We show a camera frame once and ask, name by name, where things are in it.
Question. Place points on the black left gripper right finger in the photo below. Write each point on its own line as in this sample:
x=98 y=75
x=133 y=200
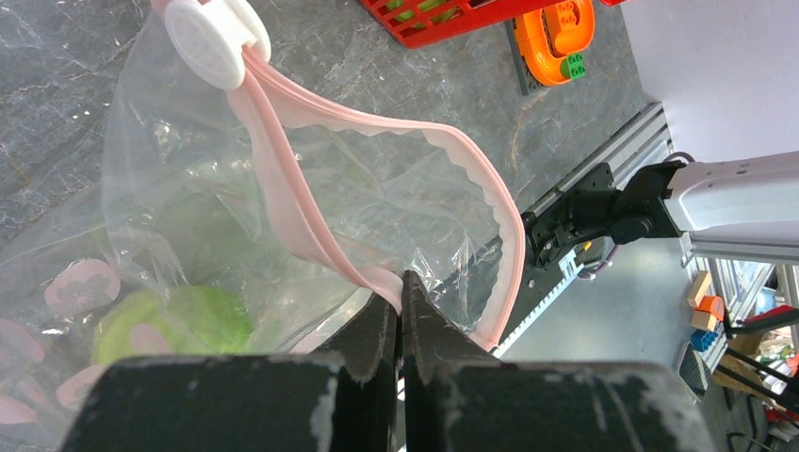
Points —
x=458 y=397

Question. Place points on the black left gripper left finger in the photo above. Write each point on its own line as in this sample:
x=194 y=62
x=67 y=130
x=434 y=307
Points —
x=340 y=397

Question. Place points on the clear pink zip top bag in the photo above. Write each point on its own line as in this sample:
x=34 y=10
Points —
x=337 y=204

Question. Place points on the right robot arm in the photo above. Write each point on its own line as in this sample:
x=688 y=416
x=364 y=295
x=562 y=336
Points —
x=665 y=200

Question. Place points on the red plastic basket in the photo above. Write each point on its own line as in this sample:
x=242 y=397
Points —
x=417 y=24

